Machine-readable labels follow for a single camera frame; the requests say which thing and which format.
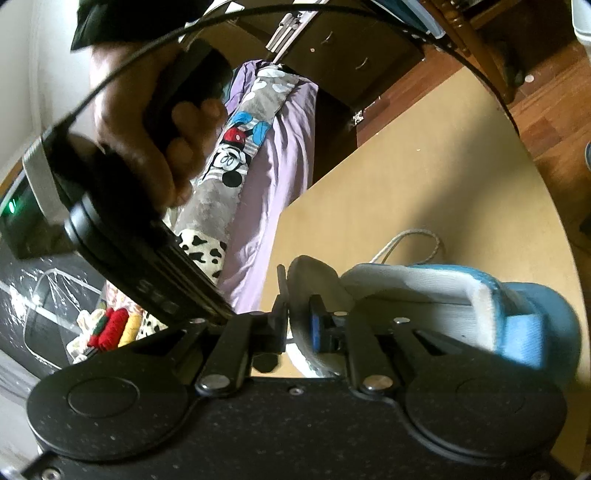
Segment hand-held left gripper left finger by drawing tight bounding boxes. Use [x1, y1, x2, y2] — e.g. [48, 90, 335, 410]
[115, 264, 293, 398]

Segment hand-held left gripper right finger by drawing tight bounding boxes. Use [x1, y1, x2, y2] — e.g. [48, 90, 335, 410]
[308, 294, 469, 398]

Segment white and blue sneaker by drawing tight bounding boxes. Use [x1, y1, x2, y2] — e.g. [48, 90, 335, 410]
[285, 255, 581, 385]

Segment white speckled shoelace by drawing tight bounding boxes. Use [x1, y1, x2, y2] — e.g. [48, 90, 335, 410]
[368, 228, 443, 274]

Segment person's right forearm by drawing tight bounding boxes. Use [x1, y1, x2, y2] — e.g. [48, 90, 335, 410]
[69, 0, 218, 51]

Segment person's right hand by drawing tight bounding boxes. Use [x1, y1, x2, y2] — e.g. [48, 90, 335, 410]
[89, 44, 228, 212]

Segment red knitted cloth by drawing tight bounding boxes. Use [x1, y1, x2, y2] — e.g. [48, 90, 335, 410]
[88, 308, 130, 348]

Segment pile of folded clothes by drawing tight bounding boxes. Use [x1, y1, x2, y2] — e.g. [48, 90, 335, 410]
[67, 281, 139, 365]

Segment yellow knitted cloth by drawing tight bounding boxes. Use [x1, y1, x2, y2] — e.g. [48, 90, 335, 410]
[117, 314, 140, 348]

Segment dark glass window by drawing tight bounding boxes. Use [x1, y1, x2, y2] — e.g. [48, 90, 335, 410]
[0, 249, 109, 381]

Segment grey cartoon printed blanket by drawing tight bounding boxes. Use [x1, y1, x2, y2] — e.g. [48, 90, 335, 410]
[139, 65, 300, 340]

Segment white folding stand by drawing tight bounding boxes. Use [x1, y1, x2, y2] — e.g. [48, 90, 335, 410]
[264, 10, 319, 52]

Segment brown wooden chair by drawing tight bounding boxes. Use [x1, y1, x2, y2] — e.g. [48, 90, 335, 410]
[427, 0, 520, 106]

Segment black cable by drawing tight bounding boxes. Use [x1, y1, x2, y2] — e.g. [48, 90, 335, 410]
[39, 0, 525, 139]

